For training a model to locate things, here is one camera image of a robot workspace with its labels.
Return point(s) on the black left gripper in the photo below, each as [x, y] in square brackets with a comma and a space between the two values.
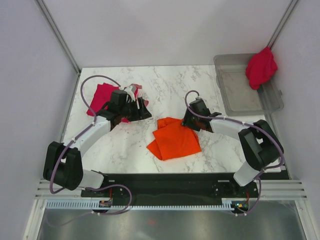
[143, 112]

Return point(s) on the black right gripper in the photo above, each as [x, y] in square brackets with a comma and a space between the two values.
[186, 120]

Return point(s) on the orange t shirt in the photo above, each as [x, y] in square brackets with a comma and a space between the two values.
[172, 140]

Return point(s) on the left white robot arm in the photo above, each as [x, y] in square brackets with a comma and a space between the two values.
[63, 163]

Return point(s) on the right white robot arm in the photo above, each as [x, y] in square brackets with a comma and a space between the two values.
[261, 148]

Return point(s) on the stack of folded shirts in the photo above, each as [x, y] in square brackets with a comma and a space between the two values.
[135, 107]

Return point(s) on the magenta folded t shirt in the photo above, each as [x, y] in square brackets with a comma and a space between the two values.
[102, 95]

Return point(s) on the clear grey plastic bin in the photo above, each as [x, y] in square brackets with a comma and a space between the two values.
[238, 98]

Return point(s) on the red crumpled t shirt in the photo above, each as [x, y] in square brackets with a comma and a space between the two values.
[261, 67]

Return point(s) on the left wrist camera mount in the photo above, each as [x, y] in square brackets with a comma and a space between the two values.
[132, 90]

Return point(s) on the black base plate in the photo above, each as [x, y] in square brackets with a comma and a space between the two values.
[172, 188]

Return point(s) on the aluminium frame rail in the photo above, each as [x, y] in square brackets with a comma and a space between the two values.
[272, 190]

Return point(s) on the white slotted cable duct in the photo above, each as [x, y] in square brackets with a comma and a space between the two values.
[98, 205]

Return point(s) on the left aluminium corner rail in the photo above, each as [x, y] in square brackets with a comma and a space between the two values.
[57, 34]

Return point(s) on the aluminium corner rail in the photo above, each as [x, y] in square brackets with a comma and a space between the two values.
[282, 23]
[57, 34]

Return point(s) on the right aluminium corner rail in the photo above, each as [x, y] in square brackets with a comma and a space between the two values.
[282, 23]

